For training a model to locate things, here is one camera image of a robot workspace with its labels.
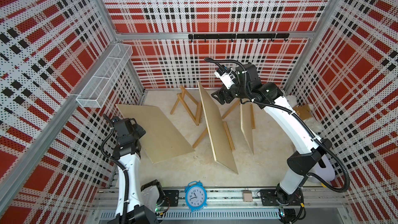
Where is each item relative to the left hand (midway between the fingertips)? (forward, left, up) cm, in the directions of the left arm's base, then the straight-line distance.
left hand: (138, 128), depth 79 cm
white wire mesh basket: (+24, +31, +3) cm, 40 cm away
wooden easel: (+5, -48, -14) cm, 50 cm away
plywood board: (-3, -43, -12) cm, 45 cm away
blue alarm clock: (-28, -30, -14) cm, 44 cm away
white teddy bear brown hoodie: (+17, -97, -9) cm, 99 cm away
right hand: (+10, -42, +18) cm, 47 cm away
